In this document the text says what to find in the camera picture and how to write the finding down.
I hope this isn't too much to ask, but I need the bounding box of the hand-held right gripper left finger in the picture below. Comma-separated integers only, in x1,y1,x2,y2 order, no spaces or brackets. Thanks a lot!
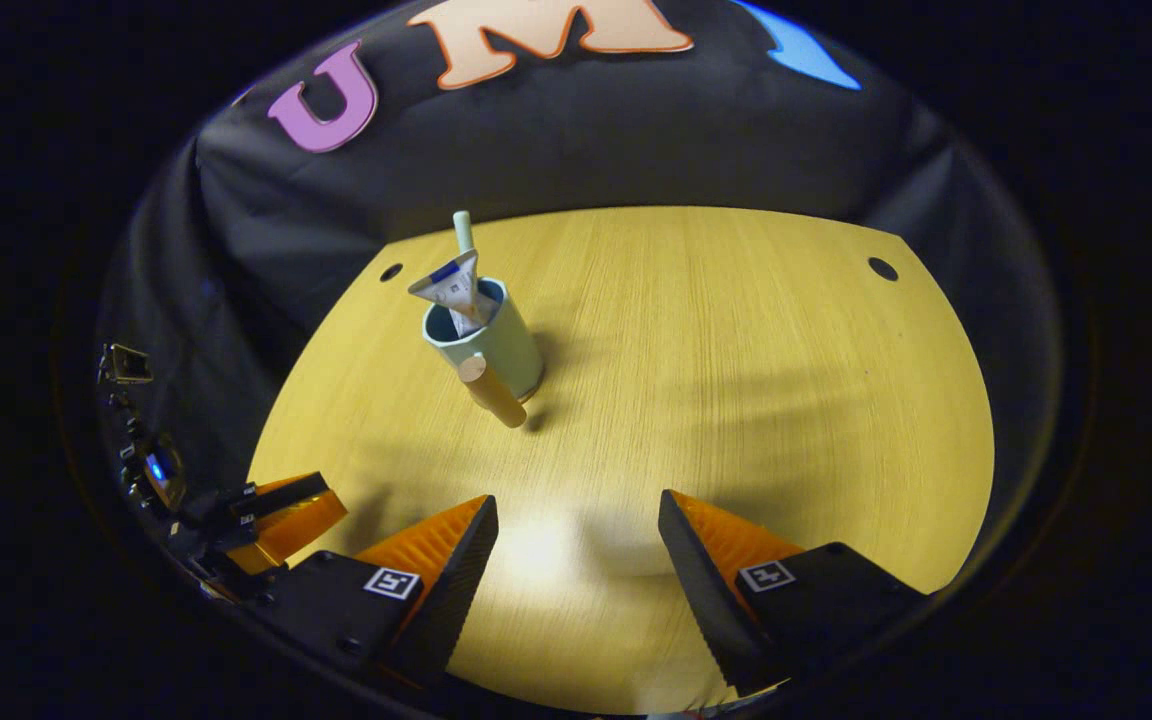
236,494,500,693

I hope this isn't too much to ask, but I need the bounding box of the wooden desktop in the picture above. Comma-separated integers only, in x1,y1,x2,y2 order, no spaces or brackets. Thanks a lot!
246,206,997,716

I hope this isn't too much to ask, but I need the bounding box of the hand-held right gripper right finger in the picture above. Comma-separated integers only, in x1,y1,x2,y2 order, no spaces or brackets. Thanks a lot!
657,489,933,699

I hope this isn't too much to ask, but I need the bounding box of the white toothpaste tube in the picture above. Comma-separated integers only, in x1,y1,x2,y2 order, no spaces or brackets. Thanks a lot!
408,250,497,339

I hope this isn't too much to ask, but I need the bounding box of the black backdrop cloth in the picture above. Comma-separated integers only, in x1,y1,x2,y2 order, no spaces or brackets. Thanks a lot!
96,0,1062,521

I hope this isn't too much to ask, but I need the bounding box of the pale green cup wooden handle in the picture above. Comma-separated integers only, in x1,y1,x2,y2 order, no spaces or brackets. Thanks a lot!
422,277,545,429

